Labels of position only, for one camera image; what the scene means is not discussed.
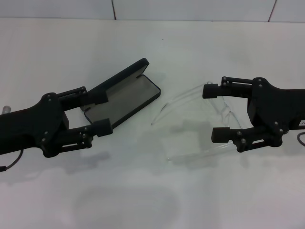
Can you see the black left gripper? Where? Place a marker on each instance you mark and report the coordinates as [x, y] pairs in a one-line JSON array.
[[28, 128]]

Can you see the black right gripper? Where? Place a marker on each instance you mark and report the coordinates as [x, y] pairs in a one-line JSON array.
[[274, 107]]

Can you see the clear white glasses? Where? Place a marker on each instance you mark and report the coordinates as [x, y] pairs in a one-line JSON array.
[[226, 112]]

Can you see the black glasses case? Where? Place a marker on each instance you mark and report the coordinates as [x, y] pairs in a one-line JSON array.
[[133, 95]]

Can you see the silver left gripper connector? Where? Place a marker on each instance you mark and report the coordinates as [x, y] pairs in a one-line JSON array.
[[6, 110]]

